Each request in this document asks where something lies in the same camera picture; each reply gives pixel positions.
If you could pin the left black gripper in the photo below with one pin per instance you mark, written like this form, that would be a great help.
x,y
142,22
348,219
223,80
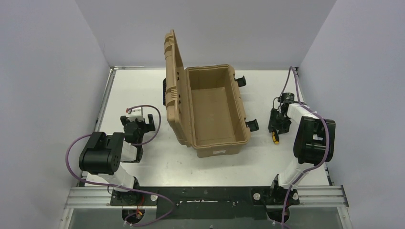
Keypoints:
x,y
147,125

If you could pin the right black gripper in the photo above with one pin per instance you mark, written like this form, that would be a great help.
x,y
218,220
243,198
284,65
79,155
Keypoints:
x,y
276,125

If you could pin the yellow black handled screwdriver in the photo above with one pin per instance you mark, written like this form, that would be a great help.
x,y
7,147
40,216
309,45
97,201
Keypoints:
x,y
275,137

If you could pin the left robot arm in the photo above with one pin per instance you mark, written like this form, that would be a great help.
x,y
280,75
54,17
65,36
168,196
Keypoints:
x,y
103,153

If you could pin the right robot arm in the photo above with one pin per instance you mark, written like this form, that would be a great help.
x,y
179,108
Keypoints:
x,y
313,145

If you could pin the tan plastic tool box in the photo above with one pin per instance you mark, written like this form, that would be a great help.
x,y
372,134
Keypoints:
x,y
204,105

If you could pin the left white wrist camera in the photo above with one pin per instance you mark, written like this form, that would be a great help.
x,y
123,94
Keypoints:
x,y
135,113

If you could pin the aluminium mounting rail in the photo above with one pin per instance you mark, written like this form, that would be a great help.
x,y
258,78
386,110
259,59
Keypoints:
x,y
308,196

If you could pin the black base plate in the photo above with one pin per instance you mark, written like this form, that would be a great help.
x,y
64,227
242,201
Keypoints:
x,y
204,210

